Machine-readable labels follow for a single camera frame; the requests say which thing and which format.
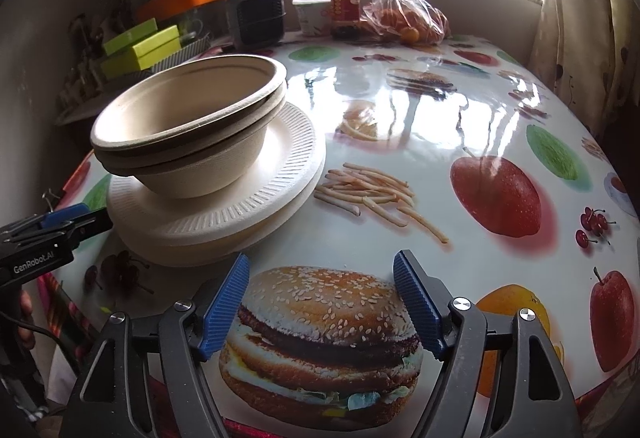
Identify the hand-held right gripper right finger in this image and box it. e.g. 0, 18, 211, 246
392, 249, 583, 438

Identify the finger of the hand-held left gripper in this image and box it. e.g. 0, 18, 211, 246
57, 207, 114, 246
40, 204, 87, 227

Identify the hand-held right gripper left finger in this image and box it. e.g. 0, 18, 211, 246
60, 252, 251, 438

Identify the beige paper bowl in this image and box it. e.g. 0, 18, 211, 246
90, 54, 288, 159
97, 78, 289, 200

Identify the ribbed white paper plate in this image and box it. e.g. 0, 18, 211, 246
106, 102, 327, 235

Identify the person's left hand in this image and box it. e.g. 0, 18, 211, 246
17, 291, 36, 346

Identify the grey shelf board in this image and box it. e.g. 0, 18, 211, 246
54, 92, 117, 127

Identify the fruit print tablecloth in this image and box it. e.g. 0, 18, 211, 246
37, 33, 640, 438

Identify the lime green box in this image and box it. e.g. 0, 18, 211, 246
130, 25, 182, 72
102, 17, 160, 56

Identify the grey ribbed basket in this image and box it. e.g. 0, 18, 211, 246
150, 32, 212, 74

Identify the small black desk fan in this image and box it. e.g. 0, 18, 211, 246
225, 0, 287, 50

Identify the white plastic tub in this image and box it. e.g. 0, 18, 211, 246
292, 0, 332, 38

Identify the patterned beige curtain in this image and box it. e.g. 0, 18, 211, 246
530, 0, 640, 145

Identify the glass jar with red label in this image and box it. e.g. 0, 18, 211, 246
327, 0, 362, 40

